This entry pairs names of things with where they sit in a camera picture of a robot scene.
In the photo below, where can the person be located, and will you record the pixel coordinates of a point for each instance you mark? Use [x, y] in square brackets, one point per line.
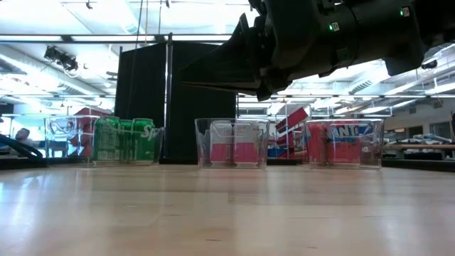
[23, 136]

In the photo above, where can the black ceiling-mounted device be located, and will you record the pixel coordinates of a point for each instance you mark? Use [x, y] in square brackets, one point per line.
[62, 58]

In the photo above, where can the clear plastic bin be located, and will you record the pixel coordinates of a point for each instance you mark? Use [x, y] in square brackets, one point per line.
[375, 156]
[57, 153]
[202, 156]

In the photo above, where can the black aluminium table frame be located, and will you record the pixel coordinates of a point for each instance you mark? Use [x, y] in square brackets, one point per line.
[21, 164]

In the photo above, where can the red Fanta can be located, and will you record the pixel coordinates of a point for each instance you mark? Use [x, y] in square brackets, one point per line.
[343, 153]
[316, 149]

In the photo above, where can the grey vertical pole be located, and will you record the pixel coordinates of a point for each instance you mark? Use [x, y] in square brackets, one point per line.
[168, 89]

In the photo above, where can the black folding partition screen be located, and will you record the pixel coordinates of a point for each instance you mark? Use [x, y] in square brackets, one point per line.
[142, 89]

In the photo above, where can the wooden background table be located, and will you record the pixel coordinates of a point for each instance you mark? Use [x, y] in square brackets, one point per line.
[426, 146]

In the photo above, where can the long ceiling light rail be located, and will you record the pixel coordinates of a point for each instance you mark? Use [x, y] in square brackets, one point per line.
[161, 37]

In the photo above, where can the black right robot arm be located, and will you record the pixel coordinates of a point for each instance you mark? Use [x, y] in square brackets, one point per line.
[384, 32]

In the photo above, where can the blue storage bin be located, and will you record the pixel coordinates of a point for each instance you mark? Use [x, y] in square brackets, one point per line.
[275, 153]

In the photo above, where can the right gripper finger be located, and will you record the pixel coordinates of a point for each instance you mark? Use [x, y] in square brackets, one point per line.
[231, 86]
[231, 64]

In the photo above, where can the small black ceiling fixture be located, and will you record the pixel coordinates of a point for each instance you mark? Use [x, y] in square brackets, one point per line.
[429, 65]

